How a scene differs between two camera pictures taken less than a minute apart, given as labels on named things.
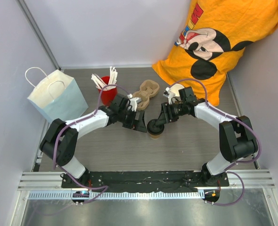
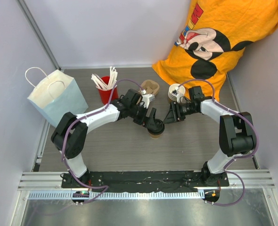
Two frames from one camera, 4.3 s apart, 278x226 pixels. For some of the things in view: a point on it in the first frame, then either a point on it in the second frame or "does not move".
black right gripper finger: x=162 y=119 -> x=170 y=117
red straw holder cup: x=108 y=96 does not move
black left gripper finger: x=139 y=116 -> x=151 y=124
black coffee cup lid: x=153 y=129 does not move
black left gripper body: x=129 y=121 -> x=139 y=114
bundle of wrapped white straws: x=112 y=79 does not move
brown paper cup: x=155 y=137 does not move
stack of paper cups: x=175 y=89 does not move
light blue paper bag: x=58 y=97 does not move
